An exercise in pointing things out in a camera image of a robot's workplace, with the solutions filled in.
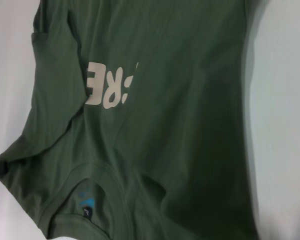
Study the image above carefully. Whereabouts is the dark green FREE! t-shirt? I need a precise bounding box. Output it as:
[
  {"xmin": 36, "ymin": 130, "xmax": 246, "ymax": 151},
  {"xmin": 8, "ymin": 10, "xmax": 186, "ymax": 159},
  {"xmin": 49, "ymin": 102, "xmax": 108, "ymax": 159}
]
[{"xmin": 0, "ymin": 0, "xmax": 300, "ymax": 240}]

